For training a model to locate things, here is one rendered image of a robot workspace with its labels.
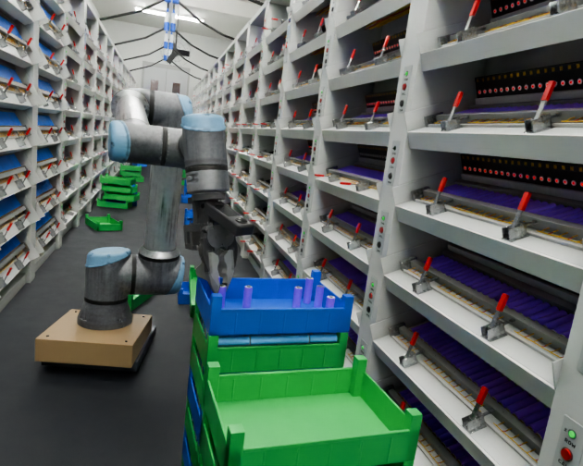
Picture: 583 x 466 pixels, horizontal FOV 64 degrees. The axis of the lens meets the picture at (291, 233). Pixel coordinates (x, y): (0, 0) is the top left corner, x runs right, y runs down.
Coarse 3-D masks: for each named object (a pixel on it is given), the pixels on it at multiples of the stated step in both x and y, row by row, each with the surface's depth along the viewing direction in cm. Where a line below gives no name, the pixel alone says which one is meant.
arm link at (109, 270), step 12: (96, 252) 165; (108, 252) 166; (120, 252) 166; (96, 264) 163; (108, 264) 163; (120, 264) 166; (132, 264) 168; (96, 276) 163; (108, 276) 164; (120, 276) 165; (132, 276) 167; (84, 288) 168; (96, 288) 164; (108, 288) 165; (120, 288) 167; (132, 288) 169; (96, 300) 165; (108, 300) 165
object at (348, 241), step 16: (336, 208) 198; (352, 208) 196; (320, 224) 193; (336, 224) 182; (352, 224) 176; (368, 224) 171; (320, 240) 186; (336, 240) 168; (352, 240) 156; (368, 240) 156; (352, 256) 153; (368, 256) 138
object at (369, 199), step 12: (348, 156) 194; (324, 168) 192; (336, 168) 192; (324, 180) 183; (336, 192) 171; (348, 192) 159; (360, 192) 150; (372, 192) 146; (360, 204) 151; (372, 204) 142
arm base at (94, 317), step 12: (84, 300) 168; (120, 300) 169; (84, 312) 166; (96, 312) 165; (108, 312) 166; (120, 312) 169; (84, 324) 165; (96, 324) 164; (108, 324) 165; (120, 324) 168
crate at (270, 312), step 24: (240, 288) 111; (264, 288) 113; (288, 288) 115; (312, 288) 115; (216, 312) 89; (240, 312) 91; (264, 312) 92; (288, 312) 94; (312, 312) 96; (336, 312) 98
